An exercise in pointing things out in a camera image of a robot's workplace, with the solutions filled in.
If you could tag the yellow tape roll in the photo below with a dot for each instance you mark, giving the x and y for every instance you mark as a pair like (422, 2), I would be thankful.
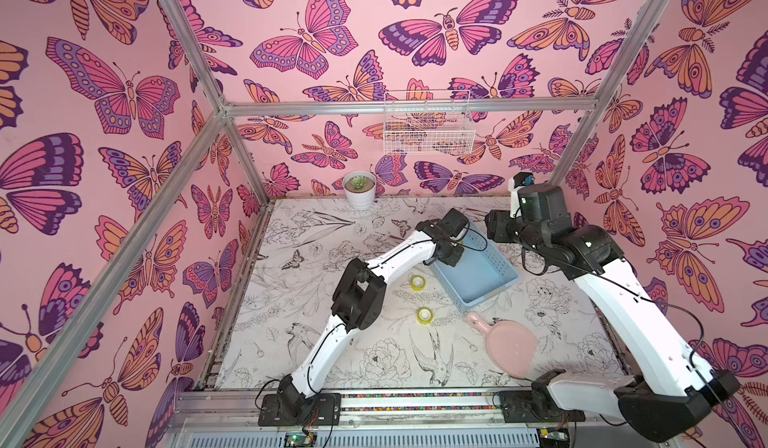
(417, 283)
(424, 315)

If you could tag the pink dustpan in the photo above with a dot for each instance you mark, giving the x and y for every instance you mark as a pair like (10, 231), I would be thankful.
(509, 345)

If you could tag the white wire wall basket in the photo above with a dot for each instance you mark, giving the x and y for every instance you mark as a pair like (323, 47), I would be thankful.
(421, 125)

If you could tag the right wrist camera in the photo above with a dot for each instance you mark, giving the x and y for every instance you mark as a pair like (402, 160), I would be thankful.
(523, 179)

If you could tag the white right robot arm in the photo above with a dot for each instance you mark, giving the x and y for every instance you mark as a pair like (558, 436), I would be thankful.
(676, 388)

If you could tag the white plant pot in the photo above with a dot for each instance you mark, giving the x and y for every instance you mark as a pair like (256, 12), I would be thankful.
(360, 200)

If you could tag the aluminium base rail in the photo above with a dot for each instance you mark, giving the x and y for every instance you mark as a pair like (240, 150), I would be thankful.
(470, 408)

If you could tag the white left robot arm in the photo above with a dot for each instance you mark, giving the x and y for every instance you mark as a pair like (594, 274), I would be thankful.
(359, 296)

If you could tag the green succulent plant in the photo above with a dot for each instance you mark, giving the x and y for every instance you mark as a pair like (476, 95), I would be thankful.
(359, 183)

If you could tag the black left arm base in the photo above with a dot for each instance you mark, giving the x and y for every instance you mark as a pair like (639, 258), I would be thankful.
(290, 407)

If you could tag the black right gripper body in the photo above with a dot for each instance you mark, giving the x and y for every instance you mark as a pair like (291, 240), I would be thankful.
(498, 225)

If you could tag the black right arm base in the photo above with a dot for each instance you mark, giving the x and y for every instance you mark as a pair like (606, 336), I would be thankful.
(534, 403)

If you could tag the light blue storage basket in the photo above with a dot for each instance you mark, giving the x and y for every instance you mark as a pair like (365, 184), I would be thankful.
(482, 272)

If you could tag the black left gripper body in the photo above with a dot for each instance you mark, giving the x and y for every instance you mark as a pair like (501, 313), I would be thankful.
(453, 255)

